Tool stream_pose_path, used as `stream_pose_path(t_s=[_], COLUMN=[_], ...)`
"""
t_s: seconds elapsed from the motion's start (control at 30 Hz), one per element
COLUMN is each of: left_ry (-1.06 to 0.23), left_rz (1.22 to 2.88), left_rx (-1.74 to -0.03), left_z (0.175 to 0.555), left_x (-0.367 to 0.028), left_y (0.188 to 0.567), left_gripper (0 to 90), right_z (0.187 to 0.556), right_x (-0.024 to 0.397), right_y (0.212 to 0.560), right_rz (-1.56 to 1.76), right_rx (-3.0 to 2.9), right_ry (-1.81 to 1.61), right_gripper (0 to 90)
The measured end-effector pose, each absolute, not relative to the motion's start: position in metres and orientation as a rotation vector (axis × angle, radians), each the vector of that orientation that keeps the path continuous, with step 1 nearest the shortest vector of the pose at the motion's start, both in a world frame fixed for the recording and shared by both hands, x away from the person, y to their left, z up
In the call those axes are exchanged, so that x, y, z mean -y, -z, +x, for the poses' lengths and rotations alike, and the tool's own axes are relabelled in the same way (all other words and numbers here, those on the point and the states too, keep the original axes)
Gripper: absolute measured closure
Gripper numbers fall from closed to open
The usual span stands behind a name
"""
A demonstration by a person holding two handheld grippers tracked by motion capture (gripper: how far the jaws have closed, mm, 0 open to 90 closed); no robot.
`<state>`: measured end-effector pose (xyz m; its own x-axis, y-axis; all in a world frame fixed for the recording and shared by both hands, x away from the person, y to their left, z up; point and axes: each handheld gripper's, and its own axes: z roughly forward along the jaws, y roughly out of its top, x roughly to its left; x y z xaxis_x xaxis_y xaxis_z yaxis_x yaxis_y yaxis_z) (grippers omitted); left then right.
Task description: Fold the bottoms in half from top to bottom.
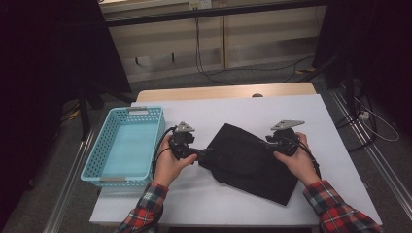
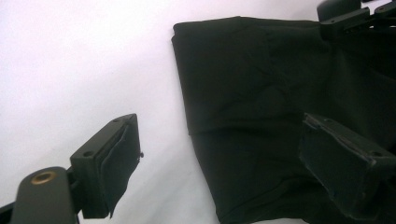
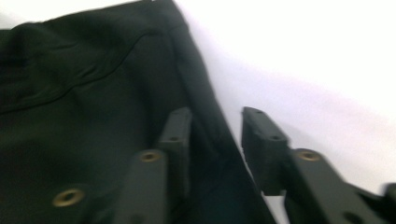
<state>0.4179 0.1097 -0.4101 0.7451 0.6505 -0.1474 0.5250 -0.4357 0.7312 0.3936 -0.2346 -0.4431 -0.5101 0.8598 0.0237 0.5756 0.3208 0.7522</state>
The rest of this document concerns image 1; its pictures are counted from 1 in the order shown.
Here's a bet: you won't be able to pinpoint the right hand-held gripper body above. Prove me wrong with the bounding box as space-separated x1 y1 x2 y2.
264 119 306 157

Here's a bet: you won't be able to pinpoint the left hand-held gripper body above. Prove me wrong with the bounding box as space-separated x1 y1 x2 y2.
167 121 197 160

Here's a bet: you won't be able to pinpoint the black shorts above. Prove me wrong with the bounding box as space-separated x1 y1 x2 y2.
197 123 299 207

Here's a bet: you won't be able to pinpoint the light blue plastic basket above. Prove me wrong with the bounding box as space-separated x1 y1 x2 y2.
80 106 167 188

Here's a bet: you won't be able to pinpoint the person's left hand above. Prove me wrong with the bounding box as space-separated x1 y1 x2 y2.
152 134 198 188

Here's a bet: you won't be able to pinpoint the person's right hand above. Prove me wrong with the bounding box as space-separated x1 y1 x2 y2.
273 131 322 187

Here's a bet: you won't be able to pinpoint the wooden table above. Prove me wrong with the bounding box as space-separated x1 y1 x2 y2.
135 82 318 103

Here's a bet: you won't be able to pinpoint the black cloth garment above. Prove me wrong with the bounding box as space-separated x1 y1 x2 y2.
89 93 383 227

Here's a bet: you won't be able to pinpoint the beige cabinet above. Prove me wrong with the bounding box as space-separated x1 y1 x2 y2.
98 0 327 83

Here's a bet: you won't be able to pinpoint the black horizontal bar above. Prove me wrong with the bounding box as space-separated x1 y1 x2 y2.
105 0 328 27

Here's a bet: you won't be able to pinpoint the black curtain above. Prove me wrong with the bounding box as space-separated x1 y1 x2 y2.
0 0 132 224
312 0 412 137

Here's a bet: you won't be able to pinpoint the left hand-held gripper black cable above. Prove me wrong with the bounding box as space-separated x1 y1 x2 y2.
152 125 178 176

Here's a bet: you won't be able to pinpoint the hand-held gripper black cable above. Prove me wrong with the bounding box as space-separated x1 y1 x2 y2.
152 125 178 176
292 139 323 180

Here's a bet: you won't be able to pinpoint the right hand-held gripper black cable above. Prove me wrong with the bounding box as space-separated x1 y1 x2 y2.
292 139 323 180

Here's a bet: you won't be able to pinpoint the black floor cable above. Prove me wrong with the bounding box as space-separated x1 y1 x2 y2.
334 93 378 153

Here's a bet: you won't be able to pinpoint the metal floor rail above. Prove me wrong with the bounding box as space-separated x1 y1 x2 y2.
42 127 96 233
329 88 412 212

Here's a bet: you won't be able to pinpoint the white cable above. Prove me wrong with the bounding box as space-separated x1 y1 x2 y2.
354 96 401 143

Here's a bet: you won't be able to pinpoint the white wall socket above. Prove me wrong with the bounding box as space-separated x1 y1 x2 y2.
189 0 213 10

